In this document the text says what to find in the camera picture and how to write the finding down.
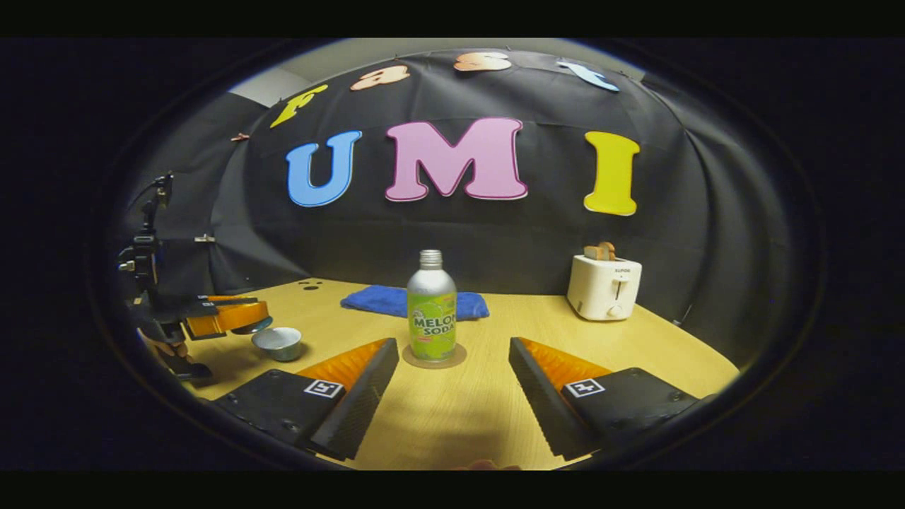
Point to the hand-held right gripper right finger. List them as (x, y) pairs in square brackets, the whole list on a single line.
[(541, 403)]

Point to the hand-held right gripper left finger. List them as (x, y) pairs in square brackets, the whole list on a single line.
[(360, 403)]

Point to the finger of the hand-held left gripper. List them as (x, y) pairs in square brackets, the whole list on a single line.
[(226, 298), (226, 318)]

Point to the teal teacup lid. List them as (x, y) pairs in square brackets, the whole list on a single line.
[(254, 328)]

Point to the teal white-lined teacup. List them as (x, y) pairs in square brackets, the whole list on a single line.
[(278, 344)]

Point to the round brown coaster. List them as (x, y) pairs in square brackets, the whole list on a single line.
[(463, 355)]

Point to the silver green-label water bottle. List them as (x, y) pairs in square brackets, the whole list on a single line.
[(432, 311)]

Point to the blue towel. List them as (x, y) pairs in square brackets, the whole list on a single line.
[(375, 300)]

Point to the white toaster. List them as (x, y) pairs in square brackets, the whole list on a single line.
[(601, 290)]

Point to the toast slice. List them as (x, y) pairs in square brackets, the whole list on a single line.
[(608, 250), (592, 252)]

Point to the black backdrop cloth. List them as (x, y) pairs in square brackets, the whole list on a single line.
[(424, 233)]

